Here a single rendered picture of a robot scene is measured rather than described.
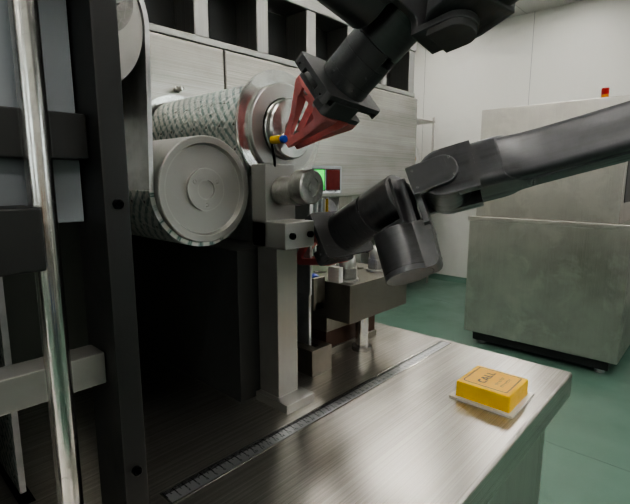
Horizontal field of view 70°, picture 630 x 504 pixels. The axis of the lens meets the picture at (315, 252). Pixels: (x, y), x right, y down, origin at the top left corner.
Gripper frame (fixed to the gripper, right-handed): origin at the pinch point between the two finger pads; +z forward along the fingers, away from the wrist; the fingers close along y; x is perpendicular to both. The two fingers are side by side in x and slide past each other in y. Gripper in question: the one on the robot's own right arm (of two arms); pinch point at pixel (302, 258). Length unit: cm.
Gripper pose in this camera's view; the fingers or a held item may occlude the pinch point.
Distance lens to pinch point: 67.4
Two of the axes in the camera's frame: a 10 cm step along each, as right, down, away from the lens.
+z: -6.4, 4.0, 6.6
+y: 6.8, -1.2, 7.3
